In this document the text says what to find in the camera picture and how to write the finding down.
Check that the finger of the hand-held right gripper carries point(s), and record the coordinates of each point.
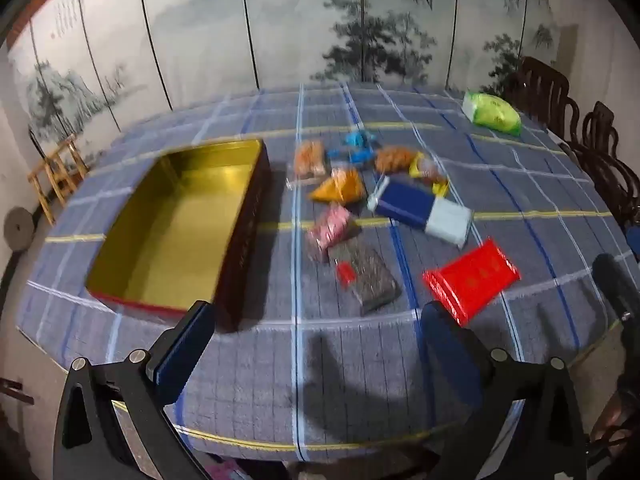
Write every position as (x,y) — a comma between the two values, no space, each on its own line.
(634,244)
(617,285)

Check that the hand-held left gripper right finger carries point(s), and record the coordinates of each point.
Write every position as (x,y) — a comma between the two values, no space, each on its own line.
(445,350)

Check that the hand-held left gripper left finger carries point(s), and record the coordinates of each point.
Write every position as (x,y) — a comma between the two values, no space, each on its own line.
(182,355)

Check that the red snack packet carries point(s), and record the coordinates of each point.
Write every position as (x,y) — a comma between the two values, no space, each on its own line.
(472,280)

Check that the dark grey red-label packet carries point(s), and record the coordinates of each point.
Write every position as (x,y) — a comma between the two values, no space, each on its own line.
(365,277)

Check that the red and gold tin box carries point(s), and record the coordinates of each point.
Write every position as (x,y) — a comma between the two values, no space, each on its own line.
(165,235)

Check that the dark blue box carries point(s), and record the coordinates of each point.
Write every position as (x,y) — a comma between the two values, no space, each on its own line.
(402,202)

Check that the pink snack packet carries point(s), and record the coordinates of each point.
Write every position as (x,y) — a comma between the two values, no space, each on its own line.
(330,230)

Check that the yellow-ended clear snack bag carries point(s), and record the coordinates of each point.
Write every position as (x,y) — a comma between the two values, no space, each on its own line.
(427,172)

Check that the orange snack packet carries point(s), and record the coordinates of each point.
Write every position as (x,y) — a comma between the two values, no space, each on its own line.
(340,187)

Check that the clear bag of fried snacks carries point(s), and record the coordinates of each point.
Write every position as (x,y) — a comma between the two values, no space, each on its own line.
(310,160)
(394,160)

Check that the blue snack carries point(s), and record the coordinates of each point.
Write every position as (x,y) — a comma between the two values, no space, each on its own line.
(355,147)

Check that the dark carved wooden chair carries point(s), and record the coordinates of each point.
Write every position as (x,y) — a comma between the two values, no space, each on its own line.
(599,125)
(542,90)
(612,185)

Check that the blue plaid tablecloth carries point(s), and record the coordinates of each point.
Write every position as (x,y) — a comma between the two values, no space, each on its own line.
(350,370)

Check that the pale blue packet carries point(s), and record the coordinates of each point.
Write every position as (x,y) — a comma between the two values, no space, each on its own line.
(450,222)

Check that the dark wooden rack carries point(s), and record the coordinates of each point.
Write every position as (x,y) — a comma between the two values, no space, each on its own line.
(15,390)

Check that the green snack packet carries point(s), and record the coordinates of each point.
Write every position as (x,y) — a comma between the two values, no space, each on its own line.
(492,112)

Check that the round stone millstone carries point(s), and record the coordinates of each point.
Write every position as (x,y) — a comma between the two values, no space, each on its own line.
(19,229)

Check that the bamboo chair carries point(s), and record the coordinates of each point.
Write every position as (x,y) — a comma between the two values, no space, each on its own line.
(57,175)

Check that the painted landscape folding screen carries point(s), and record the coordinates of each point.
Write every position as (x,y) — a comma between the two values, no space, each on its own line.
(250,35)

